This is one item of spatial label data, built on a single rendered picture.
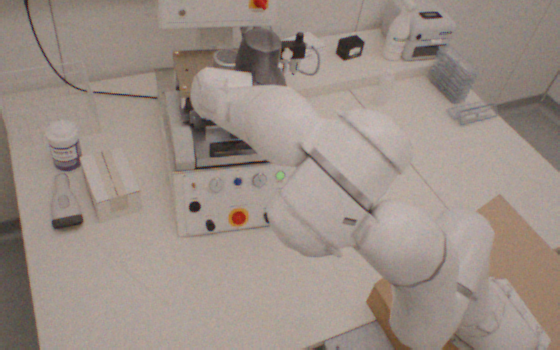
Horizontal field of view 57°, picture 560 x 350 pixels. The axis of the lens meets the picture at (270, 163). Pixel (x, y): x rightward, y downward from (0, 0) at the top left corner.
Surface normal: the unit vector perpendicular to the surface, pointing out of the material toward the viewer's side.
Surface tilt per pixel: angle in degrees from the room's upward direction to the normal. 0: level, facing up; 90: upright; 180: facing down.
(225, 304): 0
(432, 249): 56
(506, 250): 40
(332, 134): 44
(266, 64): 48
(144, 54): 90
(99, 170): 1
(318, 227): 65
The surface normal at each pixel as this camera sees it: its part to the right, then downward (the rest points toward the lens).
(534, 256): -0.49, -0.39
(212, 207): 0.27, 0.36
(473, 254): 0.24, -0.04
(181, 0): 0.25, 0.72
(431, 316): -0.21, 0.61
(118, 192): 0.10, -0.72
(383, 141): -0.04, -0.10
